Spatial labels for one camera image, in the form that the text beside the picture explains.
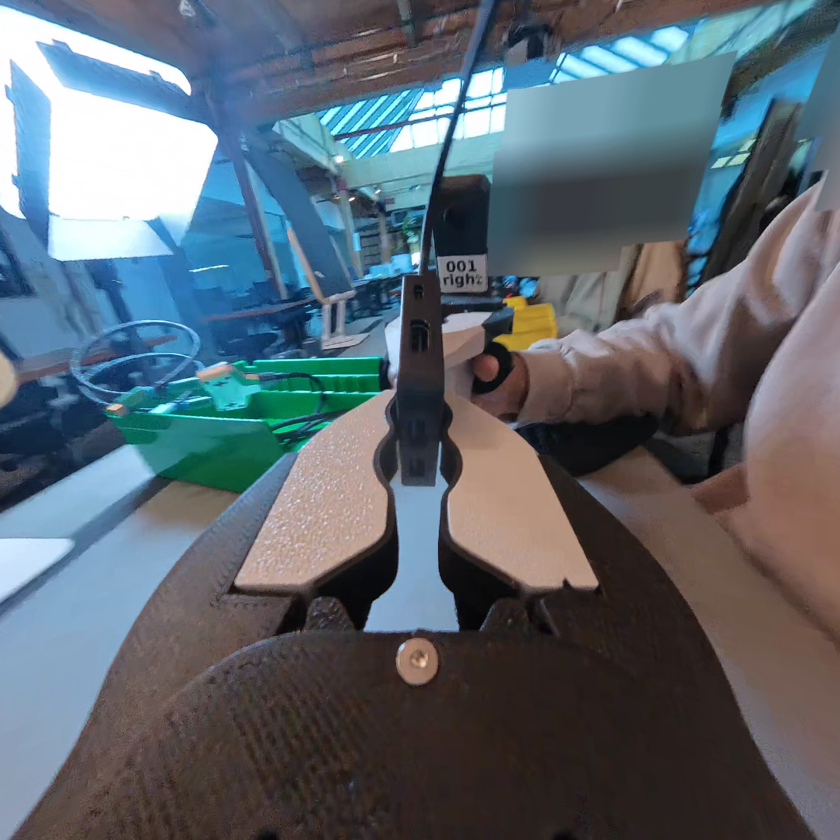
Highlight black mesh cushion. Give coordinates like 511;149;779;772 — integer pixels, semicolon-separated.
524;412;662;479

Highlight black adapter thin cable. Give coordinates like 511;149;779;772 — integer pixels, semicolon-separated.
395;0;497;488

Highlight yellow plastic bin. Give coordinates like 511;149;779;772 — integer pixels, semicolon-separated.
500;294;560;353

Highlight person's right forearm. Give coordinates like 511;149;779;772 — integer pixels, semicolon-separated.
514;184;840;439

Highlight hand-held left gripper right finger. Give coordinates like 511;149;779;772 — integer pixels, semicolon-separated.
437;390;601;597

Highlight braided HDMI cable green plugs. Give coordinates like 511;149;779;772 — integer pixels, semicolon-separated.
67;319;206;419

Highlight green plastic bin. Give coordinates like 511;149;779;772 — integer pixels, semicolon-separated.
107;356;396;494

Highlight white stand base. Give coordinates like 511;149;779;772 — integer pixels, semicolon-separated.
0;537;74;602

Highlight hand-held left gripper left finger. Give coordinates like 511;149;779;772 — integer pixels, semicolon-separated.
233;390;400;597

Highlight person's right hand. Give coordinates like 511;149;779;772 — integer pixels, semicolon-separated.
471;348;531;422

